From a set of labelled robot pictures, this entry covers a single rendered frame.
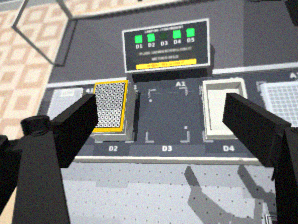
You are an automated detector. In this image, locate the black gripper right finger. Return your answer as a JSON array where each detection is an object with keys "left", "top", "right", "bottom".
[{"left": 222, "top": 93, "right": 298, "bottom": 224}]

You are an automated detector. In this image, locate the cream one-well reservoir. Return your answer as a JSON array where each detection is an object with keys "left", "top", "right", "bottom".
[{"left": 201, "top": 78, "right": 247, "bottom": 140}]

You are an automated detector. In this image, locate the grey base plate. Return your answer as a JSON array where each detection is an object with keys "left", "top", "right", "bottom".
[{"left": 61, "top": 162, "right": 277, "bottom": 224}]

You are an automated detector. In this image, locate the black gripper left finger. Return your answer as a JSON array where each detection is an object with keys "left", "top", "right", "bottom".
[{"left": 0, "top": 94, "right": 99, "bottom": 224}]

